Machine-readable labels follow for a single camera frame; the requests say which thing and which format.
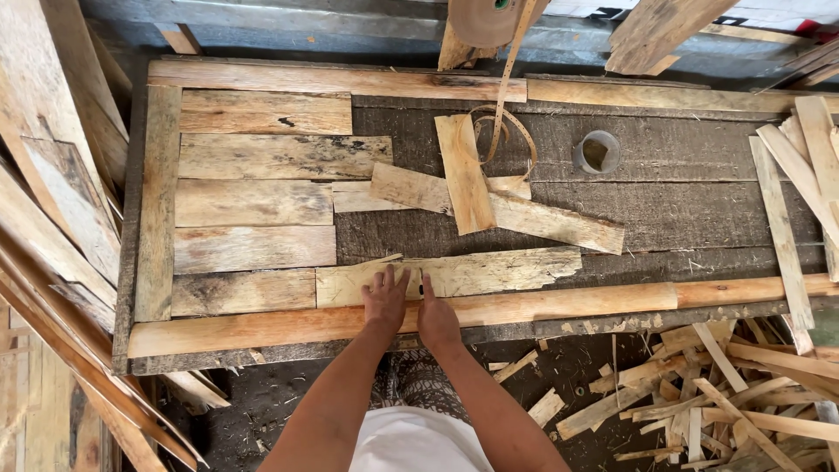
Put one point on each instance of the person's right hand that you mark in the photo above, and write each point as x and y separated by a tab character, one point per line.
438	322

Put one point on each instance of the person's left hand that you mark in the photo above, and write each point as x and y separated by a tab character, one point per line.
385	301

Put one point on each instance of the long pale ragged-end veneer piece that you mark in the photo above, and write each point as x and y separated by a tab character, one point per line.
478	274

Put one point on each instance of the patterned cloth garment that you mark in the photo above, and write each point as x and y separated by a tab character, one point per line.
419	383

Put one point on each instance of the long reddish veneer edge strip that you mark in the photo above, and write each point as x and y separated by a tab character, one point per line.
295	328

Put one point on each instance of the small pale veneer offcut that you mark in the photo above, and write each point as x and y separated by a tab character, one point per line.
351	198

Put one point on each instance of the slanted pale veneer offcut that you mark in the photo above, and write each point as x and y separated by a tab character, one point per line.
410	188

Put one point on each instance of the white shirt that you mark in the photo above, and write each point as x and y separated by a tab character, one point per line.
419	442

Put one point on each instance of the reddish brown veneer piece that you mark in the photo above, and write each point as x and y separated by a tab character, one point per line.
255	249

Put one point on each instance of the dark stained veneer piece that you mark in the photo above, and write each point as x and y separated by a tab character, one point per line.
242	293

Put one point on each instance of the upright tan veneer offcut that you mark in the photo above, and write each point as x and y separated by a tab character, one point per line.
464	180

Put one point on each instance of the long slanted veneer offcut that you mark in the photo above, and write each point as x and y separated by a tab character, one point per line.
557	224

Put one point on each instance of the short tan veneer offcut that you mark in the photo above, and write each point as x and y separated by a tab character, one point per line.
511	185

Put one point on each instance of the pale clean veneer piece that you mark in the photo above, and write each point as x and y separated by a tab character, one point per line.
252	203

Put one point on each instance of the veneer piece with dark mould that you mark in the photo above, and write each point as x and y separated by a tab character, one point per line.
275	157

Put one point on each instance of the veneer piece with black knot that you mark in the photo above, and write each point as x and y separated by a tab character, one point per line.
262	113

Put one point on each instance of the long veneer strip dark streak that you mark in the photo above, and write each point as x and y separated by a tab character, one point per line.
328	80

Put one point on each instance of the grey plastic cup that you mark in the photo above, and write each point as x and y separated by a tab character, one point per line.
596	153

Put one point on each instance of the perforated brown paper tape strip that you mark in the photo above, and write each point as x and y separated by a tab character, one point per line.
506	85

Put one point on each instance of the upright grey veneer strip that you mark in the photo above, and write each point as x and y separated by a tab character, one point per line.
157	203

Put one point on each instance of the small leaning wood piece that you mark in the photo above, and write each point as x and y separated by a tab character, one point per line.
459	54

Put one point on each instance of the heap of scrap wood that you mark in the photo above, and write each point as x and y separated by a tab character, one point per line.
708	400

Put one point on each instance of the brown paper tape roll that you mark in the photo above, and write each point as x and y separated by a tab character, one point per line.
488	19

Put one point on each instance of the thin yellowish veneer edge strip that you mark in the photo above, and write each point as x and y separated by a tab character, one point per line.
655	96

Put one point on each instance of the orange veneer edge strip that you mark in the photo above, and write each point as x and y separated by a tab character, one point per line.
754	290

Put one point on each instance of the stack of large veneer sheets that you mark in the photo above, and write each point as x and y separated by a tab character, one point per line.
46	216

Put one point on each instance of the leaning wooden board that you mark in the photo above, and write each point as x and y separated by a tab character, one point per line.
659	29

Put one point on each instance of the pile of narrow veneer strips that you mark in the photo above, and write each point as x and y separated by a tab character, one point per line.
803	170

